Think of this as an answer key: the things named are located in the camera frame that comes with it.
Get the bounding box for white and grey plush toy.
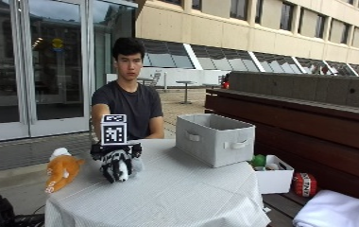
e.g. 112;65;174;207
101;150;145;183

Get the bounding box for white cube with black markers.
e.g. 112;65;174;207
99;113;129;147

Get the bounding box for orange and white fox plush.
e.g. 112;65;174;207
43;147;85;194

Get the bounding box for white striped tablecloth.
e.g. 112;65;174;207
43;138;273;227

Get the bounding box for the person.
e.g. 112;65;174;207
89;37;165;141

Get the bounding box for grey fabric storage box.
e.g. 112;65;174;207
174;113;255;168

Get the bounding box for grey outdoor chair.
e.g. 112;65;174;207
145;71;162;87

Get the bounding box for green plush toy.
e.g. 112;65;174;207
249;153;267;168

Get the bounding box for white open box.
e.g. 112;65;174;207
251;154;295;195

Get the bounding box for red cube plush toy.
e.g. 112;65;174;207
291;171;318;199

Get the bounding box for dark wooden bench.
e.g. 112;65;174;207
204;71;359;227

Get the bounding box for white folded cloth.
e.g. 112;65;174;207
291;189;359;227

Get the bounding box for black cables bundle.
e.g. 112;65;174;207
0;192;46;227

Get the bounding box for round pedestal table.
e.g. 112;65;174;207
174;80;194;105

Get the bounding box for glass door with grey frame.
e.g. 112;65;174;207
0;0;139;145

